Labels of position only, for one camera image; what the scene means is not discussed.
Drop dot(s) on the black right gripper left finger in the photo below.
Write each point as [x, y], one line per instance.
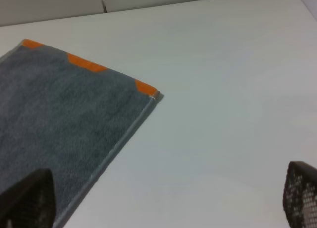
[30, 203]

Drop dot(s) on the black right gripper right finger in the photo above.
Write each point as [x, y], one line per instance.
[300, 195]

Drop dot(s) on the grey towel with orange stripe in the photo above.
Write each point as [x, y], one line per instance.
[67, 114]

